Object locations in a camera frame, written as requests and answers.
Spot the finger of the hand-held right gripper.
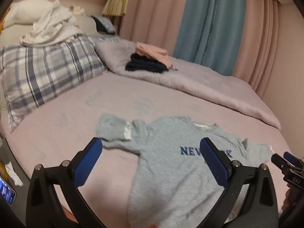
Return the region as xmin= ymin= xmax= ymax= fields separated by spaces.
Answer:
xmin=284 ymin=151 xmax=304 ymax=169
xmin=271 ymin=154 xmax=291 ymax=174

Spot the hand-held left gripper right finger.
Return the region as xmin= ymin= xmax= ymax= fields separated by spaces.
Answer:
xmin=199 ymin=137 xmax=279 ymax=228

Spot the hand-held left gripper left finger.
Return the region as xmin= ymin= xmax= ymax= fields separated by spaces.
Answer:
xmin=26 ymin=137 xmax=105 ymax=228

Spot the grey sweatshirt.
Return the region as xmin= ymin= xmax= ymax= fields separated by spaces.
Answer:
xmin=96 ymin=114 xmax=273 ymax=228

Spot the pile of white clothes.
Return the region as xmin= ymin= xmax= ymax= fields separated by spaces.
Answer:
xmin=20 ymin=0 xmax=88 ymax=47

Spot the person's right hand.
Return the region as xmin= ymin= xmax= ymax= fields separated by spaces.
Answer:
xmin=283 ymin=185 xmax=300 ymax=212

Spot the bed with pink sheet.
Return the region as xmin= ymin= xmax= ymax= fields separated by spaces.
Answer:
xmin=0 ymin=71 xmax=304 ymax=221

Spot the white tissue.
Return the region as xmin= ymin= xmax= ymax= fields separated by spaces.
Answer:
xmin=5 ymin=161 xmax=24 ymax=187

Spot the pink comforter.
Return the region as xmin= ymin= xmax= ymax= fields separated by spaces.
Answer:
xmin=95 ymin=38 xmax=282 ymax=130

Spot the smartphone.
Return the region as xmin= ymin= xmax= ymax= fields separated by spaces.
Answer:
xmin=0 ymin=177 xmax=17 ymax=205

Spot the plaid pillow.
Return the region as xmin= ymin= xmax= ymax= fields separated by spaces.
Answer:
xmin=0 ymin=34 xmax=107 ymax=133

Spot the folded navy garment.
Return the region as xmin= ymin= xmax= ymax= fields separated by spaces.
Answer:
xmin=125 ymin=53 xmax=169 ymax=74

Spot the pink curtain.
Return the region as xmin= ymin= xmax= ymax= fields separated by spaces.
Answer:
xmin=119 ymin=0 xmax=190 ymax=57
xmin=231 ymin=0 xmax=285 ymax=100

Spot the folded pink garment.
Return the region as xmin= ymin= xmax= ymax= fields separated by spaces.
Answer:
xmin=135 ymin=42 xmax=173 ymax=70

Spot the blue curtain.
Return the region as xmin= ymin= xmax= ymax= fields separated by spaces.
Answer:
xmin=172 ymin=0 xmax=249 ymax=76

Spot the dark grey garment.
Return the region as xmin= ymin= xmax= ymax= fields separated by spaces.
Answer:
xmin=91 ymin=15 xmax=116 ymax=34

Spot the beige fringed lamp shade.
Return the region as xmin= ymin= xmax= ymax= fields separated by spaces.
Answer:
xmin=102 ymin=0 xmax=131 ymax=17

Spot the white pillow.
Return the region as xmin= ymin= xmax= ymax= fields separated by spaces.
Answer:
xmin=3 ymin=0 xmax=55 ymax=29

